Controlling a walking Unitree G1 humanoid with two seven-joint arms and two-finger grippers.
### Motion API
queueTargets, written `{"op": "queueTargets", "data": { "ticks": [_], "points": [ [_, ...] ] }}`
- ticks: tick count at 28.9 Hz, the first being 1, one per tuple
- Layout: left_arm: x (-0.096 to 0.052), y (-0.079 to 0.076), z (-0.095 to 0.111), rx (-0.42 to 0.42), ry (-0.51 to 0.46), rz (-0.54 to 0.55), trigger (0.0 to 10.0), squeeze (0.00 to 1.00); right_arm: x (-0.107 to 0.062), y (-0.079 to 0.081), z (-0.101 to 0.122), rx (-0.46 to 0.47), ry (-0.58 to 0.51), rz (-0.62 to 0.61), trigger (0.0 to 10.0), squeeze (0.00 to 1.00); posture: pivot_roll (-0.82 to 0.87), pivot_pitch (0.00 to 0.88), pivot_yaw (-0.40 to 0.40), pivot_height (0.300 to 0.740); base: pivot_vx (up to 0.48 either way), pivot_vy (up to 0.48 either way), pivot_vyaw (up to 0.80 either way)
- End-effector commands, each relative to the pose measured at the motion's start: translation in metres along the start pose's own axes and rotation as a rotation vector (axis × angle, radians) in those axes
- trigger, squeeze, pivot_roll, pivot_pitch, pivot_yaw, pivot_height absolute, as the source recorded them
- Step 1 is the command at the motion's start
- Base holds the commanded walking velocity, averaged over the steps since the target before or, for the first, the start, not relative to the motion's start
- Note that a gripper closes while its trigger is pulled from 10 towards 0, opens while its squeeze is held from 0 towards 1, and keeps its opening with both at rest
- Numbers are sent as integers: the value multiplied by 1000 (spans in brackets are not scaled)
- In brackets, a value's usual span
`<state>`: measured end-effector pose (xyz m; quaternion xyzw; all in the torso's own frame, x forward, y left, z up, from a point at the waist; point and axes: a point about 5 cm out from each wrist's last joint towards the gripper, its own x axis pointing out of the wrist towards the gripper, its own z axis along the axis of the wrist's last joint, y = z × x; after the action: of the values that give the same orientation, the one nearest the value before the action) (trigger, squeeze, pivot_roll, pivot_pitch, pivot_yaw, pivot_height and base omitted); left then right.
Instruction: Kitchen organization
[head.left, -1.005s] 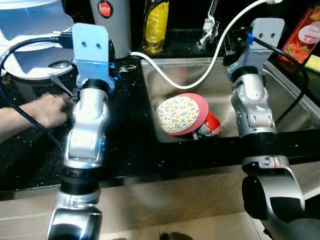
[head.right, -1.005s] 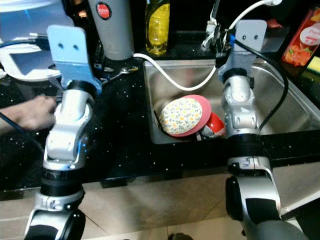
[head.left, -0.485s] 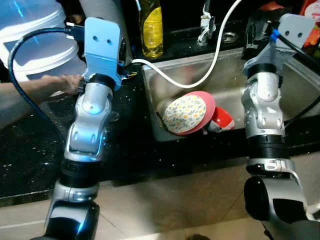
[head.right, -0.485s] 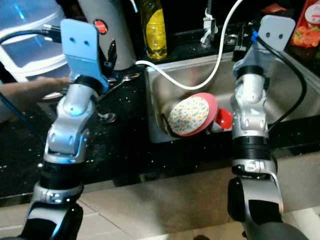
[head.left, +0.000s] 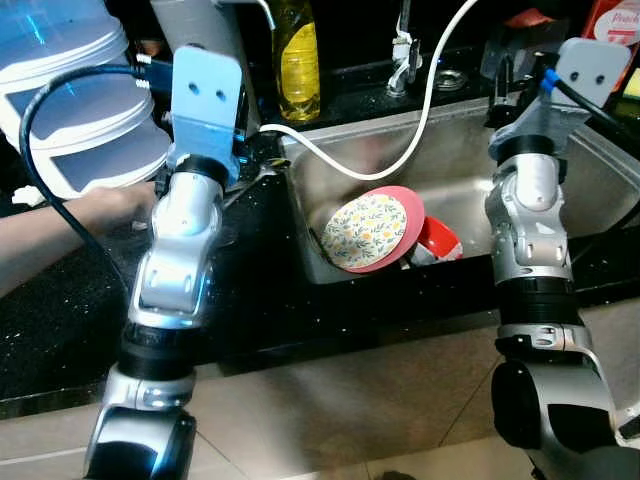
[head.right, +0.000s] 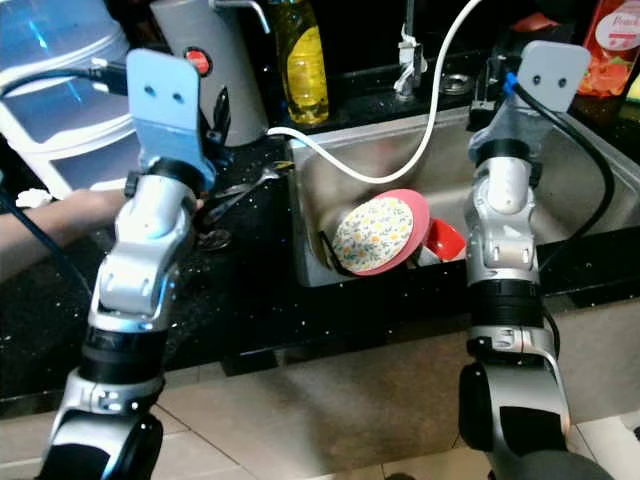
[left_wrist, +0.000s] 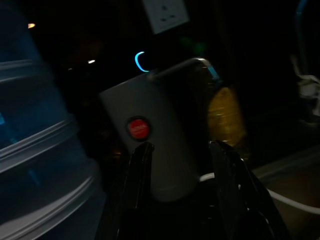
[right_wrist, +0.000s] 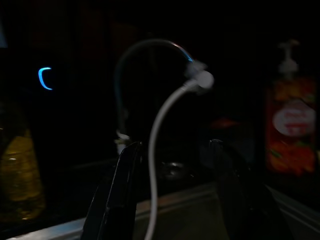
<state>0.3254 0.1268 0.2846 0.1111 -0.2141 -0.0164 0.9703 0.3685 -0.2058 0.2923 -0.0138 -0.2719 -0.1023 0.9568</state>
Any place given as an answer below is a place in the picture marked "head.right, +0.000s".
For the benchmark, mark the floral plate with pink rim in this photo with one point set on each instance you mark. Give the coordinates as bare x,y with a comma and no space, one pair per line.
375,235

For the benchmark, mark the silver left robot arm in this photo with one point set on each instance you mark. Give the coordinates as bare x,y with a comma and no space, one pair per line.
135,280

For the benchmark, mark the person's bare forearm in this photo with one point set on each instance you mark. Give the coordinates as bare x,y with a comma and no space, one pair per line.
25,240

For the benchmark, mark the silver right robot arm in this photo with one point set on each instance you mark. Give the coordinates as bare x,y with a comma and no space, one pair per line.
505,230

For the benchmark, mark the person's bare hand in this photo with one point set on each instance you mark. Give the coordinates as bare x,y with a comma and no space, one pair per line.
90,210

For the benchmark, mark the grey thermos jug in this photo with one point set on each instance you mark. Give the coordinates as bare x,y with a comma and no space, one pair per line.
248,100

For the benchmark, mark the round metal counter fitting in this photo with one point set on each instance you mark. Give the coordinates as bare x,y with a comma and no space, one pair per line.
455,83

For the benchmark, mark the metal spoon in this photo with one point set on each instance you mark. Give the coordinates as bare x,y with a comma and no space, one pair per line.
245,190

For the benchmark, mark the stainless steel sink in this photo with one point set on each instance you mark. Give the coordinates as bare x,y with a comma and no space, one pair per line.
445,170

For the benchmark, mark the metal faucet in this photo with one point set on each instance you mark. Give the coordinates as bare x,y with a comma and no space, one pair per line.
408,60

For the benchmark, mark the yellow dish soap bottle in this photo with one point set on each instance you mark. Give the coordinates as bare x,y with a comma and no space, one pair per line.
305,70

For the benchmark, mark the red and white cup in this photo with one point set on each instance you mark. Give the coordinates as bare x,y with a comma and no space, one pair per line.
445,240

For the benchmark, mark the red peach juice carton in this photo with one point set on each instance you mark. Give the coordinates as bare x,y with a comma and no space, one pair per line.
615,40

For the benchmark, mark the yellow sponge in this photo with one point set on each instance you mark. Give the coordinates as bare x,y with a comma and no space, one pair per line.
632,90

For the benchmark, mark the white stacked plastic container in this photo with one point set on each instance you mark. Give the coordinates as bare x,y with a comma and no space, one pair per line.
60,100

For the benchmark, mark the white cloth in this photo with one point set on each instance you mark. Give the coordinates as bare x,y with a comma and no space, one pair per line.
30,197

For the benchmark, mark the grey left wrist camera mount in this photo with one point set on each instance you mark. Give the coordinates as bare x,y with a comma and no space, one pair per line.
165,110

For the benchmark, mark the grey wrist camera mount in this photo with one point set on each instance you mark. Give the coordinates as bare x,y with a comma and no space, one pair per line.
550,70
165,110

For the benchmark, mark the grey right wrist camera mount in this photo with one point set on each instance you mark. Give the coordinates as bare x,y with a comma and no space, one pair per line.
550,70

